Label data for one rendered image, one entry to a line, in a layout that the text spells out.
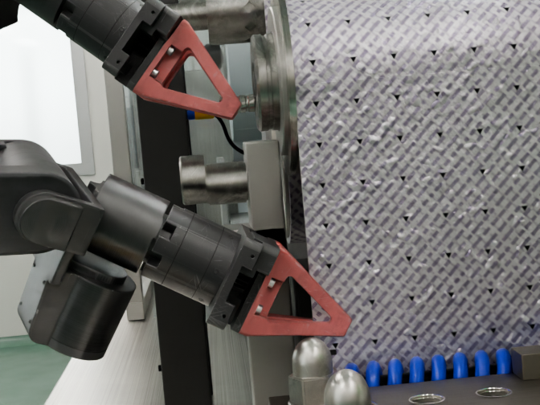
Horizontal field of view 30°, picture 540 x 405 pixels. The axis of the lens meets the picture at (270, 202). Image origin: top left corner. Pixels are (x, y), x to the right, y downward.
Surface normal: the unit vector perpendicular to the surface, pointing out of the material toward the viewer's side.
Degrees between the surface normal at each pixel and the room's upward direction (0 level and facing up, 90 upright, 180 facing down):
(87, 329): 106
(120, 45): 87
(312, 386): 90
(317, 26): 55
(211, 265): 88
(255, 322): 100
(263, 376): 90
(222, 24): 116
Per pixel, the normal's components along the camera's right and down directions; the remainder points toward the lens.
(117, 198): 0.31, -0.50
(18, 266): 0.07, 0.07
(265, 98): 0.09, 0.39
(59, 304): 0.44, 0.38
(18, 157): -0.14, -0.87
